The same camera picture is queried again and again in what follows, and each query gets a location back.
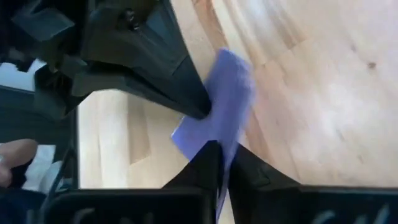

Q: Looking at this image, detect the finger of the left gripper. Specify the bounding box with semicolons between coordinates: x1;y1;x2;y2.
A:
81;0;213;120
71;62;200;120

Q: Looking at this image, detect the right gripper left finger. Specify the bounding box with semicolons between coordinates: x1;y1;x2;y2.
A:
163;140;224;224

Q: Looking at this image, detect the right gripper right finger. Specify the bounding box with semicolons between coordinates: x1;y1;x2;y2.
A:
228;143;304;224

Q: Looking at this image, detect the purple sticky note pad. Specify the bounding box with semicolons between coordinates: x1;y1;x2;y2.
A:
170;48;257;220

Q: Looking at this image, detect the person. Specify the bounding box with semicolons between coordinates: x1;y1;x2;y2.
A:
0;142;68;224

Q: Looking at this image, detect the person's hand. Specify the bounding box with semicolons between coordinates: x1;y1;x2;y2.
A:
0;139;39;188

